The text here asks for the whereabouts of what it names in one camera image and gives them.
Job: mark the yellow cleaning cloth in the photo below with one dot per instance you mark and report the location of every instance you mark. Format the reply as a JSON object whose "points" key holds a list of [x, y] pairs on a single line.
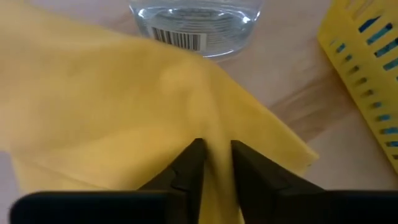
{"points": [[93, 109]]}

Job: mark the yellow slotted plastic basket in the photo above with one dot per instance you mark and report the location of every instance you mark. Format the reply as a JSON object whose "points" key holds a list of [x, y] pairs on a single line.
{"points": [[351, 37]]}

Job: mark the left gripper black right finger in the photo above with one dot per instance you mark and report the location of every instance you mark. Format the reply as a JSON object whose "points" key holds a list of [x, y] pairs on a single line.
{"points": [[264, 196]]}

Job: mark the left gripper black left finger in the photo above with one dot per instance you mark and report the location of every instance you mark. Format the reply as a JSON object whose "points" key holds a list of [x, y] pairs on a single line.
{"points": [[186, 186]]}

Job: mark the clear bottle with white cap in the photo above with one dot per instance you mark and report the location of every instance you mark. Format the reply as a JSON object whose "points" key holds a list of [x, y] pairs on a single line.
{"points": [[199, 21]]}

